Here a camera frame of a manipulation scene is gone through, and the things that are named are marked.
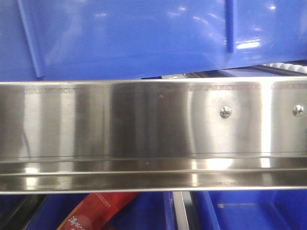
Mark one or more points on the lower right blue bin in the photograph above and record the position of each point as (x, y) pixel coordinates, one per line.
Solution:
(252, 210)

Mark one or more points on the white roller track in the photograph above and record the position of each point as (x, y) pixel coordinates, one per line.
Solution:
(298, 67)

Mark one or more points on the stainless steel shelf rail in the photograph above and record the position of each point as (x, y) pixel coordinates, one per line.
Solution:
(152, 135)

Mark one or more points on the silver rail screw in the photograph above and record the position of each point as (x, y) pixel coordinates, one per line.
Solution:
(298, 110)
(225, 112)

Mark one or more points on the right silver rail screw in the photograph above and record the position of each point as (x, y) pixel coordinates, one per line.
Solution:
(298, 110)

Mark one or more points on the lower left blue bin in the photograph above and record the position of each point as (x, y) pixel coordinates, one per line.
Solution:
(147, 211)

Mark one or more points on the left silver rail screw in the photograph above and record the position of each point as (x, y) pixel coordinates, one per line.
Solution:
(225, 112)

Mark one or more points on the large blue plastic bin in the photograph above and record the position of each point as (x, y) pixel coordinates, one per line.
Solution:
(69, 40)

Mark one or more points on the red snack package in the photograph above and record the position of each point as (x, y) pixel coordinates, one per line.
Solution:
(95, 210)

